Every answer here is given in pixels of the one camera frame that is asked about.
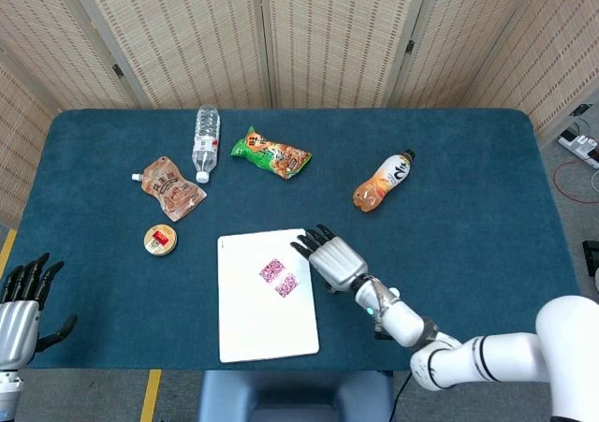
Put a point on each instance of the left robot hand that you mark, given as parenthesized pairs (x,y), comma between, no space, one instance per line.
(18,324)

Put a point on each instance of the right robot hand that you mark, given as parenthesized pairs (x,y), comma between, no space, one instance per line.
(338,260)

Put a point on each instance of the pink patterned packet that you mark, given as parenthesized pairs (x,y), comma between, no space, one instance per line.
(279,278)

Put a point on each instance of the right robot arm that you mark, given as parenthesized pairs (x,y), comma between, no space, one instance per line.
(491,352)

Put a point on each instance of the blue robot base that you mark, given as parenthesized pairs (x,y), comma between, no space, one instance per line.
(295,396)

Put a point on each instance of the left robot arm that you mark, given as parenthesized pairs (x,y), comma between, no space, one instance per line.
(8,394)

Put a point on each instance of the white rectangular board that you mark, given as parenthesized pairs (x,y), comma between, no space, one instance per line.
(267,319)

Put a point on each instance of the orange juice bottle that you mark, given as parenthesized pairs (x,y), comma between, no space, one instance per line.
(384,181)

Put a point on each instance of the clear water bottle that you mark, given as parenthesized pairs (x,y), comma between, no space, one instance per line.
(206,143)

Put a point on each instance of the green snack bag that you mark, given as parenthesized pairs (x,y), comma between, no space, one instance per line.
(271,154)

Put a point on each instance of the teal table cloth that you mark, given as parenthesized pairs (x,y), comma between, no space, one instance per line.
(468,235)

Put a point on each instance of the round gold tin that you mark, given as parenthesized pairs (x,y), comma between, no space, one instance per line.
(160,240)

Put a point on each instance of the brown spout pouch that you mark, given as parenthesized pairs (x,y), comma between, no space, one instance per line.
(172,193)

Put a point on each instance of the black screen hinge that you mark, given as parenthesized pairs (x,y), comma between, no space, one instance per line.
(118,70)
(410,47)

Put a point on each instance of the bamboo folding screen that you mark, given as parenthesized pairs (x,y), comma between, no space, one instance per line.
(327,33)

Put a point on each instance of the white power strip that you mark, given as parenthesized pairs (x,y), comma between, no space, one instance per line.
(580,143)

